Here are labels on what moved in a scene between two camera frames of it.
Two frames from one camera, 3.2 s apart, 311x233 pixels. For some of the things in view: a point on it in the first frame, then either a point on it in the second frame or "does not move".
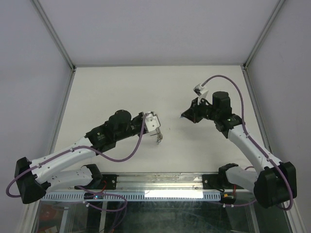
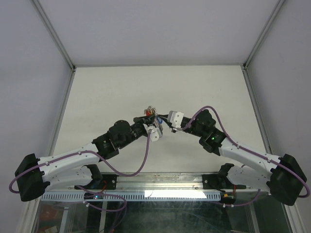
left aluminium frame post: (47, 22) does not move
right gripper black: (192, 113) → (165, 118)
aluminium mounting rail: (162, 182) does not move
